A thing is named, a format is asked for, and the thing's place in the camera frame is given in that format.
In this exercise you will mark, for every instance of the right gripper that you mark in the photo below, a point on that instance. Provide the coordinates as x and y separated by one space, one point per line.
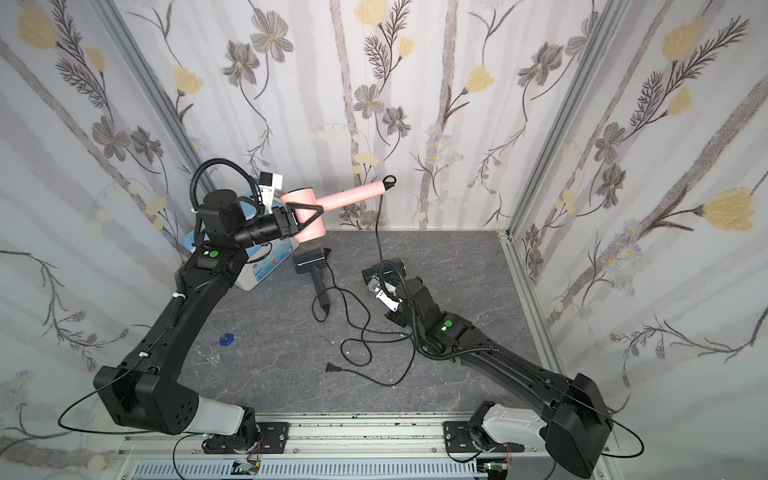
383 275

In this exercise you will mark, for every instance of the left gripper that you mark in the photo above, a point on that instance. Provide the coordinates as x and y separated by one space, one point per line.
288 221

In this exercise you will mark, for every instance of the pink hair dryer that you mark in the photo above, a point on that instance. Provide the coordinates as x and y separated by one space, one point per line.
336 201

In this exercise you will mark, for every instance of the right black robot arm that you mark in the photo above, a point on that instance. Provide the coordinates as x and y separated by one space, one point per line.
576 423

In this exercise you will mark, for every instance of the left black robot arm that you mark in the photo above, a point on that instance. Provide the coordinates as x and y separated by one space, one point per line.
142 393

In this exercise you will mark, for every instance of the dark green hair dryer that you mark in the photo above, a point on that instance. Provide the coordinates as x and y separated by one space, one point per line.
390 272

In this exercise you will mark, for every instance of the black hair dryer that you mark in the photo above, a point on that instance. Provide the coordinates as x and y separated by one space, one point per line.
315 263

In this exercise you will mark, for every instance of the blue lidded storage box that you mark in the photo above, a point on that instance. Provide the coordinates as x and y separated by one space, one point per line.
263 260

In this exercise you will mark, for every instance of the small blue object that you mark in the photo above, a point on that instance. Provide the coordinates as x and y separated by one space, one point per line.
226 339

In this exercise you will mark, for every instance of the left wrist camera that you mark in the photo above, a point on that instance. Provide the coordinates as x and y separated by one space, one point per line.
269 184

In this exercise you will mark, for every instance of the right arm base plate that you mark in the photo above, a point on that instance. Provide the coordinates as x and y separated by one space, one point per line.
460 437

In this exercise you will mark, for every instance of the aluminium mounting rail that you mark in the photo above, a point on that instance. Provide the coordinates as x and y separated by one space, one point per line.
345 446

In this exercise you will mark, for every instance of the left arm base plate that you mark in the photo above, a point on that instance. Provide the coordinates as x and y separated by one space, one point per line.
267 437

